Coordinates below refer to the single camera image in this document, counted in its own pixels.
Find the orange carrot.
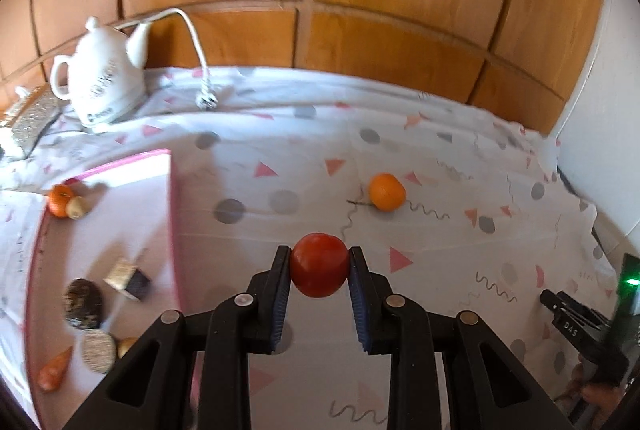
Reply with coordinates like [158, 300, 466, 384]
[37, 346, 73, 393]

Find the red tomato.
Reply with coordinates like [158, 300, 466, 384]
[290, 233, 349, 298]

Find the orange mandarin with stem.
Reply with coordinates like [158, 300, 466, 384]
[48, 184, 76, 219]

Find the person's right hand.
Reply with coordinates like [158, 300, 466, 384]
[559, 362, 625, 429]

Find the dark cylinder grainy top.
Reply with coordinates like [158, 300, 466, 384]
[80, 329, 117, 374]

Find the dark brown round cake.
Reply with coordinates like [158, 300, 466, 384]
[63, 278, 103, 330]

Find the dark cylinder cream end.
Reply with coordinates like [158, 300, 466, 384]
[104, 259, 151, 301]

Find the pink-rimmed white tray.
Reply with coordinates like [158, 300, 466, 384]
[24, 150, 178, 429]

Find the patterned white tablecloth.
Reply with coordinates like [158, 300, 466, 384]
[1, 69, 616, 419]

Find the small yellow-green fruit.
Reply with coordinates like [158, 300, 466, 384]
[65, 196, 90, 220]

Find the ornate silver tissue box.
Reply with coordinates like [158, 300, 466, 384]
[0, 84, 61, 159]

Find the white ceramic electric kettle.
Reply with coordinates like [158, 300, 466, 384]
[49, 16, 151, 132]

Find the white kettle power cable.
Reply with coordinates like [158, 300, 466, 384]
[114, 7, 220, 112]

